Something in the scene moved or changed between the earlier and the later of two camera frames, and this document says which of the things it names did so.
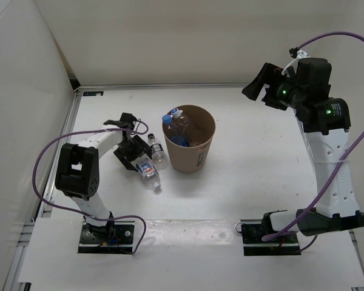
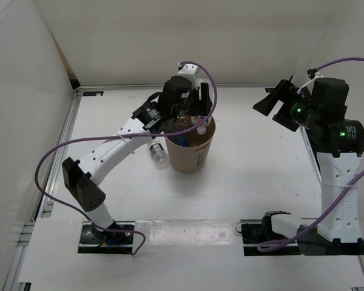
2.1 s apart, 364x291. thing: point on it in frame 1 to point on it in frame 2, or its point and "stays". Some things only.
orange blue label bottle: x=149 y=173 to x=198 y=119
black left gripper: x=139 y=152 to x=201 y=107
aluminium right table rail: x=356 y=247 stays
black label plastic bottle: x=159 y=159 stays
